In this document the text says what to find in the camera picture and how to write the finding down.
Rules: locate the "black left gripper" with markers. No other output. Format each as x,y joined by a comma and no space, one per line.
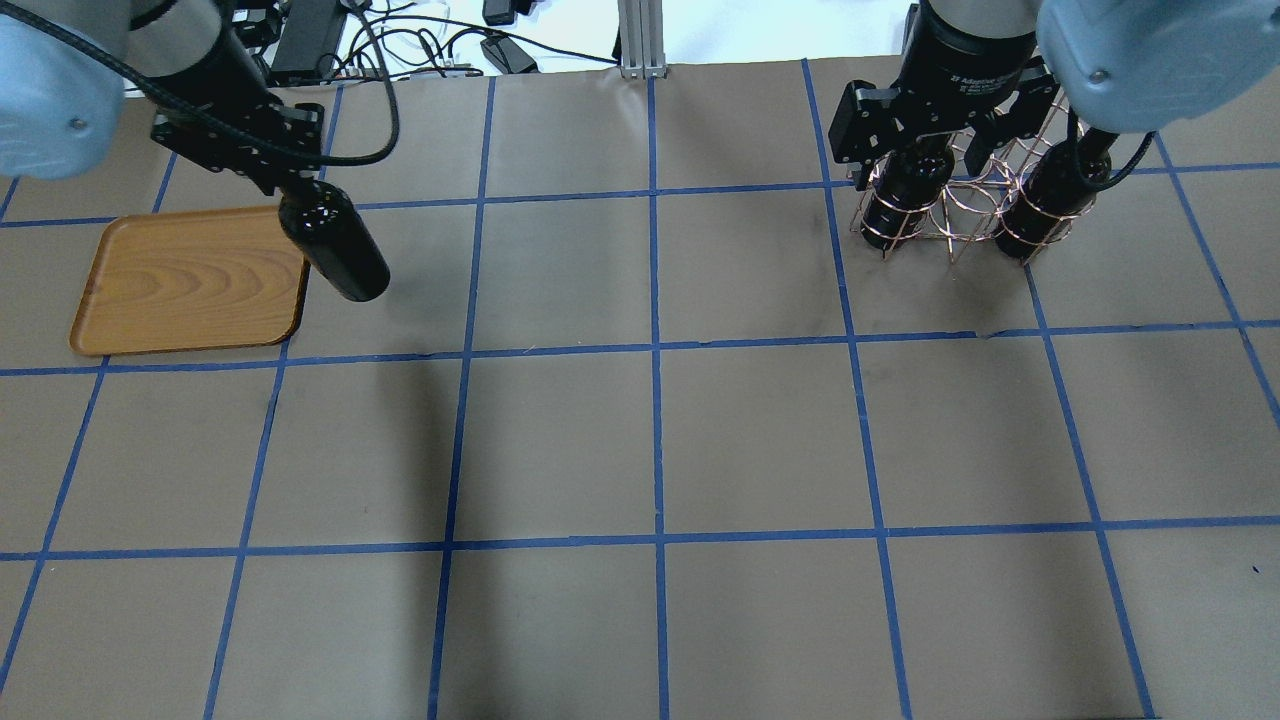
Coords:
222,82

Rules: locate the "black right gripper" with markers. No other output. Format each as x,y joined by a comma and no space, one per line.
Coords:
968,72

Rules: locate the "dark wine bottle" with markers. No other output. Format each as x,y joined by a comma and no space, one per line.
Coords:
1063,183
324,224
911,182

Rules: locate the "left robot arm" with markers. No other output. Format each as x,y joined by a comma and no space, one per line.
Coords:
60,106

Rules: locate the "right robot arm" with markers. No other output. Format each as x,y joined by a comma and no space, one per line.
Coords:
1125,67

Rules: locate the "dark wine bottle in rack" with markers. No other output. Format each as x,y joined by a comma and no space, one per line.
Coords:
911,182

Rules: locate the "wooden tray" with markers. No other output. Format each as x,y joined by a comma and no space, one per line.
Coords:
190,281

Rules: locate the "black power adapter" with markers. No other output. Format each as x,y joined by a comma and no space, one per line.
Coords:
307,48

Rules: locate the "copper wire bottle rack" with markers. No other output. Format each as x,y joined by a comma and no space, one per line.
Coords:
972,204

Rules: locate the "aluminium frame post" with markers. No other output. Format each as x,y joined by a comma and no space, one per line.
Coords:
641,39

